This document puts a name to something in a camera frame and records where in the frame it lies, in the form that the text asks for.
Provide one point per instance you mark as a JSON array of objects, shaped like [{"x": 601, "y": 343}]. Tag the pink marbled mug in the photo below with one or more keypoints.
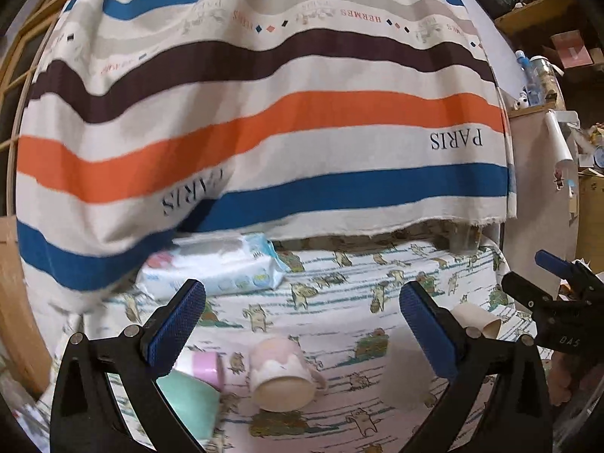
[{"x": 278, "y": 368}]

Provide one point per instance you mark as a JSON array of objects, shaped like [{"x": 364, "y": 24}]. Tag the striped blanket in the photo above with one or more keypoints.
[{"x": 283, "y": 118}]

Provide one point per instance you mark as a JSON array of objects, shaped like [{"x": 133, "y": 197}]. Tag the wooden shelf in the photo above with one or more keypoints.
[{"x": 528, "y": 19}]

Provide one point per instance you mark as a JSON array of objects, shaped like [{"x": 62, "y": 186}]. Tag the clear blue water bottle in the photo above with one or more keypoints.
[{"x": 535, "y": 80}]

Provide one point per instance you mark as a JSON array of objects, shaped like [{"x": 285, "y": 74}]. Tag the small panda figurine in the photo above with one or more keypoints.
[{"x": 521, "y": 102}]

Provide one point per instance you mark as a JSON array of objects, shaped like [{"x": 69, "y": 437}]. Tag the small pink white cup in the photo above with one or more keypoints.
[{"x": 206, "y": 367}]

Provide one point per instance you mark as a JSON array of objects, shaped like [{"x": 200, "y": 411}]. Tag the person's right hand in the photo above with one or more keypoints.
[{"x": 565, "y": 380}]

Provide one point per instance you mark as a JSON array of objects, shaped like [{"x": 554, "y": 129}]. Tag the pink box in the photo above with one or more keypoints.
[{"x": 572, "y": 49}]

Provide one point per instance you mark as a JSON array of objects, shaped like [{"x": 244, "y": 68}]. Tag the mint green cup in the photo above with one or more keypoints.
[{"x": 188, "y": 406}]

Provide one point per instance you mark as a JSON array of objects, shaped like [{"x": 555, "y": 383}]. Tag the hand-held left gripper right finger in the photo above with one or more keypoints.
[{"x": 430, "y": 337}]

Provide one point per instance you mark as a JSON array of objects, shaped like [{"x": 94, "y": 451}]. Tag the wet wipes pack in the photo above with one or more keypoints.
[{"x": 226, "y": 264}]

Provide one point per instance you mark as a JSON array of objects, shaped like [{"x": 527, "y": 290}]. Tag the cat printed bedsheet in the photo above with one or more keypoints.
[{"x": 330, "y": 302}]

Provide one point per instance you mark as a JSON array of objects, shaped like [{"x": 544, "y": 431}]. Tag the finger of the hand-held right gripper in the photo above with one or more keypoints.
[
  {"x": 553, "y": 262},
  {"x": 524, "y": 290}
]

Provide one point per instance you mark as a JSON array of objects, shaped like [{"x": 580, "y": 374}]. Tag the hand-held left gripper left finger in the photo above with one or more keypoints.
[{"x": 175, "y": 328}]

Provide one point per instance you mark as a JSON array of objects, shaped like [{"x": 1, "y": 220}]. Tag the white paper roll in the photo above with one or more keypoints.
[{"x": 559, "y": 137}]

